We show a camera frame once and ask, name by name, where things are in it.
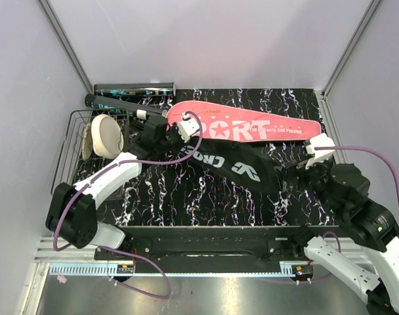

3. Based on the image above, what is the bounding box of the pink racket cover bag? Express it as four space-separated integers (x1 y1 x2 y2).
167 101 322 142

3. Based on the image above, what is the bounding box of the black teal shuttlecock tube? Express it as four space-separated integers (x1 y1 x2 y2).
93 83 176 96

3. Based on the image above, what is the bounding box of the black racket bag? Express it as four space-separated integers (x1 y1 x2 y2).
143 137 305 196

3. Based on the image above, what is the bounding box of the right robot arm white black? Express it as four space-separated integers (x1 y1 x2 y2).
287 161 399 314

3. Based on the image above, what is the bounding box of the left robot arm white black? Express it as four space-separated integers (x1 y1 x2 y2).
45 111 203 260

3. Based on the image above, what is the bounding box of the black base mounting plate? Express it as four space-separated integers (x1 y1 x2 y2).
99 237 308 262

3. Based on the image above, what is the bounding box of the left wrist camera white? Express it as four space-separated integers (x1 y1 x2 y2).
177 113 200 143

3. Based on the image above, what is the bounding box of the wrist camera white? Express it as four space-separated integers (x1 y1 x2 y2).
177 113 200 143
305 133 335 169

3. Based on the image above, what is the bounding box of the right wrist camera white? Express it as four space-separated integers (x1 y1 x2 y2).
305 133 335 169

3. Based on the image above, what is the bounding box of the black wire basket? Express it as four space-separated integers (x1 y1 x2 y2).
51 109 132 192

